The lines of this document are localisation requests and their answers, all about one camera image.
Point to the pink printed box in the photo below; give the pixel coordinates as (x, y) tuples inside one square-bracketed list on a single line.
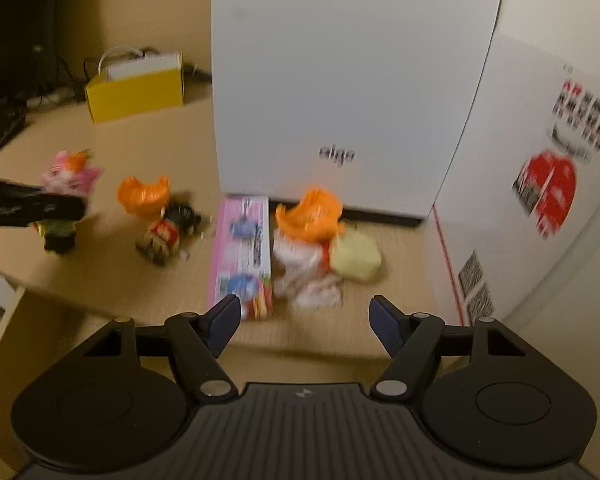
[(240, 260)]

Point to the crumpled white wrapper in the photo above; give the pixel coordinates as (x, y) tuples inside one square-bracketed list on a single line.
[(305, 272)]

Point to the pink-headed toy figurine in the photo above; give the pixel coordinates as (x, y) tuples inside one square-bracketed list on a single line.
[(70, 175)]

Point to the white carton with red label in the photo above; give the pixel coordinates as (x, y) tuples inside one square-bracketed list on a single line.
[(555, 185)]

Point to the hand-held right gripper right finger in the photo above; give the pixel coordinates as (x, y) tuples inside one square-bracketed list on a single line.
[(386, 325)]

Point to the white computer case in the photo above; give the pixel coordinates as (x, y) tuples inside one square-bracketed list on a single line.
[(350, 85)]

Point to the pale yellow capsule half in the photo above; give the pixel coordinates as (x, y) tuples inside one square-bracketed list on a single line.
[(356, 255)]

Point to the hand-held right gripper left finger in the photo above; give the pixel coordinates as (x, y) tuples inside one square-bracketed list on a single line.
[(226, 322)]

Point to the black monitor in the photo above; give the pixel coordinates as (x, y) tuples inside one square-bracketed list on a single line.
[(15, 25)]

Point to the yellow box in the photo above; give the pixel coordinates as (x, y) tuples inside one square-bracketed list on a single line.
[(135, 97)]

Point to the orange capsule half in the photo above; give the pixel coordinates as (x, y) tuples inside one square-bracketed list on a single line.
[(142, 195), (307, 215)]

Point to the black-haired doll figurine with keyring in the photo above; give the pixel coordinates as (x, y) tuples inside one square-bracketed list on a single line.
[(167, 232)]

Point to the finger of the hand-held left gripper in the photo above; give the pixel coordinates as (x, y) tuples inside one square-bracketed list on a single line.
[(35, 205)]

